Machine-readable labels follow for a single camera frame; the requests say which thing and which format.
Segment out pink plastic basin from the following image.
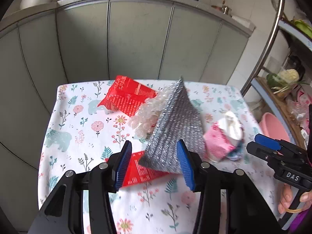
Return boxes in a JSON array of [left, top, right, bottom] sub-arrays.
[[258, 112, 292, 143]]

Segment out red snack packet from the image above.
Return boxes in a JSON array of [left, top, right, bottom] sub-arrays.
[[97, 75, 158, 117], [104, 150, 172, 189]]

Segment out silver bubble mailer bag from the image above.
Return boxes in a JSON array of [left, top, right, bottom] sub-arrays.
[[138, 76, 206, 175]]

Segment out person's right hand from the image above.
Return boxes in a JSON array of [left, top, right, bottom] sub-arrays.
[[278, 185, 312, 215]]

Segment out green pepper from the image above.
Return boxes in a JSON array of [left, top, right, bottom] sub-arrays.
[[266, 73, 279, 88]]

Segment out cauliflower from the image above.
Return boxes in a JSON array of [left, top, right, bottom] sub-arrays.
[[278, 69, 300, 82]]

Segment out metal shelf rack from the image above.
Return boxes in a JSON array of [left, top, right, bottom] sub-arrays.
[[240, 0, 312, 152]]

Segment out pink white packet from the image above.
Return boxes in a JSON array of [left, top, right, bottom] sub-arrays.
[[203, 111, 244, 162]]

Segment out green onions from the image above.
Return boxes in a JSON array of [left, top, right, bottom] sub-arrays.
[[270, 80, 311, 94]]

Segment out black appliance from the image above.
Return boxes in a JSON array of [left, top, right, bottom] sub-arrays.
[[286, 55, 305, 78]]

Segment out green colander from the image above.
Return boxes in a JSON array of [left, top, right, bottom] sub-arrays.
[[291, 19, 312, 38]]

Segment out clear bubble wrap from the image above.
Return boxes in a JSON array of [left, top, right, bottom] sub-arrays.
[[129, 91, 166, 139]]

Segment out grey kitchen cabinet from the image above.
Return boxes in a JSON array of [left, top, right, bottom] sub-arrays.
[[0, 0, 256, 232]]

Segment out floral bear print tablecloth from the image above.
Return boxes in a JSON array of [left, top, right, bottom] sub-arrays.
[[38, 79, 281, 234]]

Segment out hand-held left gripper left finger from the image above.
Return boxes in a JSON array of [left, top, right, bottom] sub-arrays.
[[28, 140, 133, 234]]

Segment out clear plastic bag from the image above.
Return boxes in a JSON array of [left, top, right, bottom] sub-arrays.
[[286, 100, 310, 122]]

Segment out person's right forearm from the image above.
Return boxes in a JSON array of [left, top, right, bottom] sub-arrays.
[[289, 208, 312, 233]]

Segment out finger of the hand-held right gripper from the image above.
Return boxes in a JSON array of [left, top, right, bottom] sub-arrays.
[[246, 141, 293, 170], [254, 134, 306, 160]]

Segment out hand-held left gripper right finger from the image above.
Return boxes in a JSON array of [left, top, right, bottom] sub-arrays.
[[177, 139, 279, 234]]

